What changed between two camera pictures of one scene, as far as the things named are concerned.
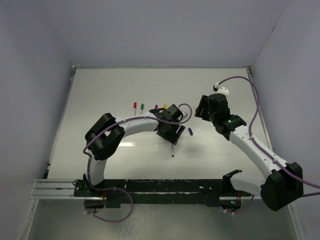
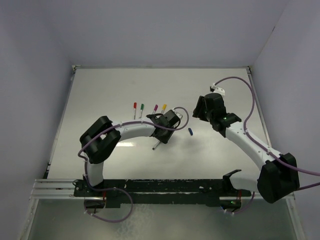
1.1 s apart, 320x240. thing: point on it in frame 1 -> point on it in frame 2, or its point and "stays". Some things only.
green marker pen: x=142 y=108 stays
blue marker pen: x=172 y=150 -> x=156 y=145
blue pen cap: x=190 y=131 stays
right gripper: x=204 y=104 stays
